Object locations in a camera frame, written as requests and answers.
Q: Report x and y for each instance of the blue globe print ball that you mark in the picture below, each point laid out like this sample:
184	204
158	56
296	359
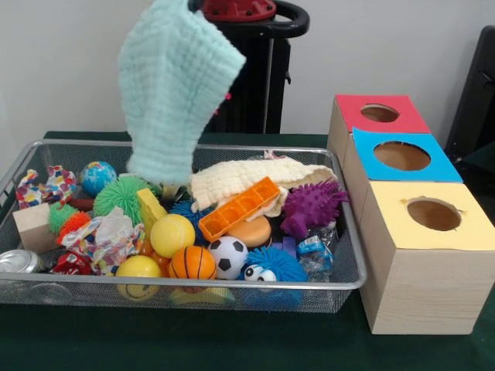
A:
98	178

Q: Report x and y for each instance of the blue fuzzy ball with eyes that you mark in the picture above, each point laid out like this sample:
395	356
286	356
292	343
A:
274	259

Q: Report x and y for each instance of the mint green muslin cloth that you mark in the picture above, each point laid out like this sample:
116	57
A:
170	89

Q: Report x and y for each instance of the cream muslin cloth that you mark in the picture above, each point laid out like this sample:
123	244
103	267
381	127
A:
232	174

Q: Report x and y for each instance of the dark green tablecloth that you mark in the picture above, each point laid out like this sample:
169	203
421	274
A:
193	340

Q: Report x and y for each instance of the clear mesh bin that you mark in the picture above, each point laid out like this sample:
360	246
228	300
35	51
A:
328	297

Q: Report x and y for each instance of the yellow smiley ball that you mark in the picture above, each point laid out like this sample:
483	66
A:
138	266

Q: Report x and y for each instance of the plain wooden cube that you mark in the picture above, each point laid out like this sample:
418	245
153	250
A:
35	230

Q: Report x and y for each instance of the wooden box with three holes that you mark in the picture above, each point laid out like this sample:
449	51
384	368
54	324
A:
425	293

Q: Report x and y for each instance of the purple spiky ball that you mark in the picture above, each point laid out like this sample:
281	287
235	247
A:
313	205

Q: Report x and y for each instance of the orange toy basketball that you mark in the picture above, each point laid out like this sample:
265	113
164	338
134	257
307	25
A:
192	263

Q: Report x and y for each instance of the orange plastic toy block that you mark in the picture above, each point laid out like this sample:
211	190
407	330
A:
232	214

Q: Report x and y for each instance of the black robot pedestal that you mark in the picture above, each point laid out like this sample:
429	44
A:
267	77

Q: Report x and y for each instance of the black stand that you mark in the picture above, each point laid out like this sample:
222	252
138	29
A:
475	96

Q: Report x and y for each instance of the black and white soccer ball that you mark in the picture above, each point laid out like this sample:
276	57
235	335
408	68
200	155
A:
228	255

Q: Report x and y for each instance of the yellow tennis ball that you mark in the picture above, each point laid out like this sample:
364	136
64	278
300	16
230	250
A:
173	235

